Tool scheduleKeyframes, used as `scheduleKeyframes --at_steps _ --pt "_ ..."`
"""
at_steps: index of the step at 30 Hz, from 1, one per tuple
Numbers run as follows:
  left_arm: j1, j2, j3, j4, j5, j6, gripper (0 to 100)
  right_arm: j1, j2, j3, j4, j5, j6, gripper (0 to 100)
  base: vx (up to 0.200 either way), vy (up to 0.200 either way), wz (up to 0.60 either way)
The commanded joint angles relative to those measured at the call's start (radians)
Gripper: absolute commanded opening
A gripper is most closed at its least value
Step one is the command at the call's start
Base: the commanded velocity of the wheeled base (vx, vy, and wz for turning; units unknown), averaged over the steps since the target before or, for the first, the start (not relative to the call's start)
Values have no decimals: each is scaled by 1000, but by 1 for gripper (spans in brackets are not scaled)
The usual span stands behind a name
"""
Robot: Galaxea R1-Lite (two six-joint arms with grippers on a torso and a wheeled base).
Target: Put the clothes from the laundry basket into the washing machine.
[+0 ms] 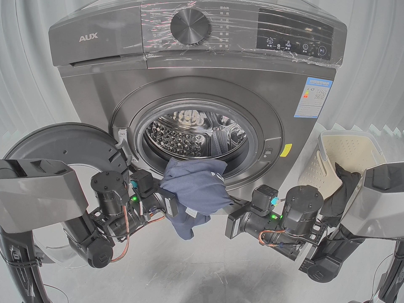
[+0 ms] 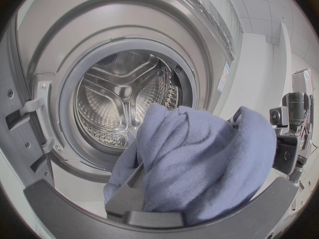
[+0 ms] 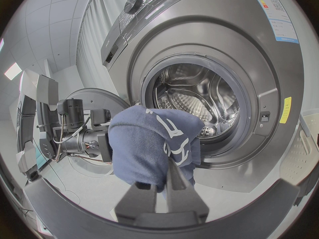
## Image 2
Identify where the grey washing machine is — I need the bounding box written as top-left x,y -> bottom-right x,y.
15,0 -> 244,187

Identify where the white curtain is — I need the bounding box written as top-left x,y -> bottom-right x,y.
214,0 -> 244,50

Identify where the blue-grey garment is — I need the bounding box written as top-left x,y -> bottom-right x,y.
103,103 -> 278,226

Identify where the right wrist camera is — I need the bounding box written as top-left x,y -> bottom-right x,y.
269,107 -> 290,128

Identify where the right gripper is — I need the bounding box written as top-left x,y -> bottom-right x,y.
227,107 -> 301,177

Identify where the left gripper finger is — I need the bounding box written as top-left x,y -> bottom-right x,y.
105,162 -> 150,217

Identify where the washing machine door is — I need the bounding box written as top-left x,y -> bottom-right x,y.
0,16 -> 61,187

